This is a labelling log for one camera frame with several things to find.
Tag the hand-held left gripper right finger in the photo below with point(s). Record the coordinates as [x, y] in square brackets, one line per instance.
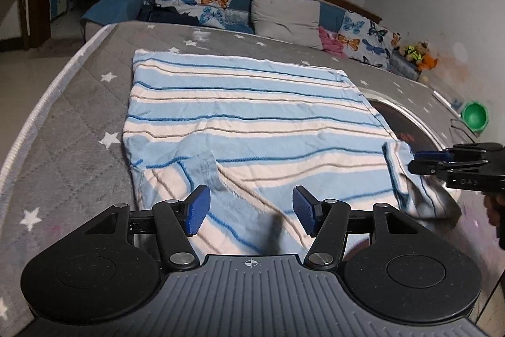
[303, 207]

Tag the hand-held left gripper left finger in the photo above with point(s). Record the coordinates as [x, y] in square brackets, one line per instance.
[198, 207]

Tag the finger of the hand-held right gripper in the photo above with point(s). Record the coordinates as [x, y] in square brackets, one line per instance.
[433, 155]
[424, 167]

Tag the blue white striped garment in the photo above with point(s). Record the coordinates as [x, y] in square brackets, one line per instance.
[252, 123]

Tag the dark clothes pile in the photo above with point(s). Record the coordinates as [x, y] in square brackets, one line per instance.
[169, 14]

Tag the person's right hand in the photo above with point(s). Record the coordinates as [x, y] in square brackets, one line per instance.
[495, 208]

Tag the green plastic bowl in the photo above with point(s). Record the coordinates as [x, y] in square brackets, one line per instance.
[474, 116]

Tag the orange stuffed toy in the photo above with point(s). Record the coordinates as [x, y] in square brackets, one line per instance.
[422, 56]

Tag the small butterfly-print pillow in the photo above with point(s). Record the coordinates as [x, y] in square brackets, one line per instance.
[367, 39]

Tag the grey star-print mattress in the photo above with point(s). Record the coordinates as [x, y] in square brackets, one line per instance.
[67, 147]

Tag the pink cloth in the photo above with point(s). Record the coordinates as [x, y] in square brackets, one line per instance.
[330, 41]

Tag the grey pillow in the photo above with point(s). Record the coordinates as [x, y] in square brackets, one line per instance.
[286, 19]

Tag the blue padded headboard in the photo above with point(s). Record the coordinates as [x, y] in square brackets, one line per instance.
[118, 5]

